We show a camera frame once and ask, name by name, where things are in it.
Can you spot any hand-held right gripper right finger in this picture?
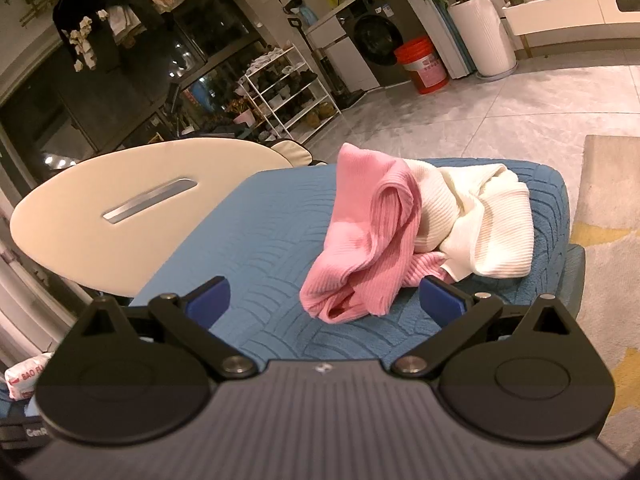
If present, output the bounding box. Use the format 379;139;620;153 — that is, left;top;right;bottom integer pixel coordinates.
391;276;583;379

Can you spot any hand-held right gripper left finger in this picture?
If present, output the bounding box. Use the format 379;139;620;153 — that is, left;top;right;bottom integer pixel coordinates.
75;276;259;380

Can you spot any pink and white knit cardigan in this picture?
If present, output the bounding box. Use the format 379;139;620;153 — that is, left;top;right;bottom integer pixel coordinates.
300;142;535;325

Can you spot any white packet with red print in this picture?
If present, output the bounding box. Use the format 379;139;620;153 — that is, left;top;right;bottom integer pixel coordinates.
5;352;54;401

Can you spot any blue quilted sofa cover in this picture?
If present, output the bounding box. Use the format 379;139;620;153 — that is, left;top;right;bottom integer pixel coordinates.
127;159;586;376

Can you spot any beige patterned rug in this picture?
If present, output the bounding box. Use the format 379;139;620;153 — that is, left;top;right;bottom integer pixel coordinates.
575;135;640;461

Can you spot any white shoe rack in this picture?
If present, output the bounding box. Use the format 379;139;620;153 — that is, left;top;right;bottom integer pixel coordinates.
237;45;344;144

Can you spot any orange bucket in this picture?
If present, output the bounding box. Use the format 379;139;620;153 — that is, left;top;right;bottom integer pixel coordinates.
394;36;449;95

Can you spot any white laundry cabinet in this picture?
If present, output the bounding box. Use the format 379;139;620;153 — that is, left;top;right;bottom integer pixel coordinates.
305;10;382;93

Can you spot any upright vacuum cleaner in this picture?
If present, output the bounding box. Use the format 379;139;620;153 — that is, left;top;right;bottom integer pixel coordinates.
287;16;364;109

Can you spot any grey washing machine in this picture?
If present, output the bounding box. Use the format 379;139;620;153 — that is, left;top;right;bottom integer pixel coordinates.
340;0;416;88

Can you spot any white ribbed planter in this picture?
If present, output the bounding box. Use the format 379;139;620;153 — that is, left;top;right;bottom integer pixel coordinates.
447;0;517;80

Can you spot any white low cabinet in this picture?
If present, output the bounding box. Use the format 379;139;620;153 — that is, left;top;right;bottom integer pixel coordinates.
502;0;640;41

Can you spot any dark hanging garment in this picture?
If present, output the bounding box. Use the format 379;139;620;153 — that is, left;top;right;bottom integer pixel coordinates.
52;0;173;73

